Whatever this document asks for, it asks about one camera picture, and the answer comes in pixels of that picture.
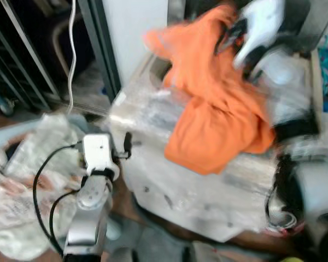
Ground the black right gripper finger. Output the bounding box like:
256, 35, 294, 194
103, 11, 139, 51
215, 33, 233, 55

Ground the orange garment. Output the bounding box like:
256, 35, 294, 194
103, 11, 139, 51
142, 4, 277, 175

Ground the grey washing machine lid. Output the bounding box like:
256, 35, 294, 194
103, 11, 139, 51
183, 0, 328, 55

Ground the white washing machine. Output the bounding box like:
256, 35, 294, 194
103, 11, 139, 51
107, 49, 328, 243

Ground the white patterned cloth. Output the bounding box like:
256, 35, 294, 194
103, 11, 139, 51
0, 115, 118, 260

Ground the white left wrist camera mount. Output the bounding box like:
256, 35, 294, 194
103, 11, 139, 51
82, 134, 116, 171

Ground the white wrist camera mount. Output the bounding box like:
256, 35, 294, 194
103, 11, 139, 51
82, 134, 116, 171
233, 0, 285, 69

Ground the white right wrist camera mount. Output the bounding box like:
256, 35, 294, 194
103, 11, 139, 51
233, 0, 285, 69

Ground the long black left arm cable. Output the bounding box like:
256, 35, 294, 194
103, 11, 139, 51
32, 142, 84, 256

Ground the short black left arm cable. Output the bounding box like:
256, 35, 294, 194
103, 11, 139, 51
48, 188, 81, 246

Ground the dark metal door frame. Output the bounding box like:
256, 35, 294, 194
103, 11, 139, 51
79, 0, 122, 103

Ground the white hanging cable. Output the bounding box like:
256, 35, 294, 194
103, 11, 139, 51
66, 0, 78, 115

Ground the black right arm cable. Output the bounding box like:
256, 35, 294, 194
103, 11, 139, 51
264, 156, 290, 233

